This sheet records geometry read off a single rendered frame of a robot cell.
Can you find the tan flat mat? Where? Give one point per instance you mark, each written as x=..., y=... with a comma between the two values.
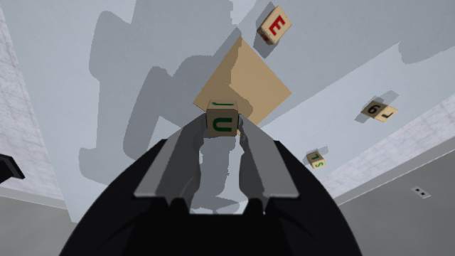
x=243, y=76

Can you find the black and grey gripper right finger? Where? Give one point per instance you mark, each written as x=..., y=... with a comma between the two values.
x=288, y=190

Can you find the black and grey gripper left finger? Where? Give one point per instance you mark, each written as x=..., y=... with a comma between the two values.
x=170, y=169

